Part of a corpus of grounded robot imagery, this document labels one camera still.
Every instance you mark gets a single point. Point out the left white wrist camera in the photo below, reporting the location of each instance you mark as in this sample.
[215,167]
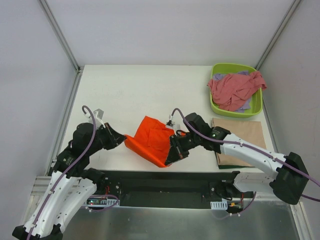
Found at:
[97,118]

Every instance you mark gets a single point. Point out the lavender t shirt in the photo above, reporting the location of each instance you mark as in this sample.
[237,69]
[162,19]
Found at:
[246,105]

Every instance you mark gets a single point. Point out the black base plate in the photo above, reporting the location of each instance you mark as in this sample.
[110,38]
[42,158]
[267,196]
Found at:
[173,190]

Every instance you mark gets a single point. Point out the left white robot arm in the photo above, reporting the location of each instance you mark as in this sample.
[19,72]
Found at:
[71,184]

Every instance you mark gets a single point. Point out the white cable duct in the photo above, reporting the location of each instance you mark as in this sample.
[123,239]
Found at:
[219,205]
[101,202]

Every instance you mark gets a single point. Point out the folded dark green t shirt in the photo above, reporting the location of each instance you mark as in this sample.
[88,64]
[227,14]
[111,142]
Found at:
[221,167]

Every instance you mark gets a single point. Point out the pink t shirt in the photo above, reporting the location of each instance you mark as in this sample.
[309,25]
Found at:
[234,89]

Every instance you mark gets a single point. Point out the right white cable duct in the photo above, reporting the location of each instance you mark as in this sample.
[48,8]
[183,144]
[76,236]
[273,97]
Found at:
[219,205]

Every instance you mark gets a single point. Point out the folded beige t shirt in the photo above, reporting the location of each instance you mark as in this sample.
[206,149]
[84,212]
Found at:
[250,131]

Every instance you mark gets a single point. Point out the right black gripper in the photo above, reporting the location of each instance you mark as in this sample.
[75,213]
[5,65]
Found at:
[180,146]

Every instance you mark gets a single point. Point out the green plastic basin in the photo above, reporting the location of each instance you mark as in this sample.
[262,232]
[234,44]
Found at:
[256,102]

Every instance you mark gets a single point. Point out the aluminium frame post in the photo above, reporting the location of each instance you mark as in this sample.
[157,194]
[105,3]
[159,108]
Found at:
[59,34]
[278,32]

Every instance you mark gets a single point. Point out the orange t shirt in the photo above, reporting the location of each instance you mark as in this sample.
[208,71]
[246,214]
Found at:
[151,141]

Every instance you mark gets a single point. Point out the right aluminium frame post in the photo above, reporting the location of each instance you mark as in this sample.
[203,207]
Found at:
[278,32]

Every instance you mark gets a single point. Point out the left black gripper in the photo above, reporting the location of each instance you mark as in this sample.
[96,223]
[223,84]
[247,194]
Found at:
[108,136]

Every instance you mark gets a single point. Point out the left aluminium frame post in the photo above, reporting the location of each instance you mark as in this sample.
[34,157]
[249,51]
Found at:
[59,34]

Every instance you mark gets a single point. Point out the left aluminium table rail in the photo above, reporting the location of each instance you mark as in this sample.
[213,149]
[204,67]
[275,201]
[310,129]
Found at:
[64,121]

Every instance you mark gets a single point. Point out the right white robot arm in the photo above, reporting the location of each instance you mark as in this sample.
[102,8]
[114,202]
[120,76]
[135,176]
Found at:
[288,173]

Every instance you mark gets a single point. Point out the left white cable duct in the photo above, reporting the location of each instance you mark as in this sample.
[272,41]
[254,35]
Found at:
[101,202]

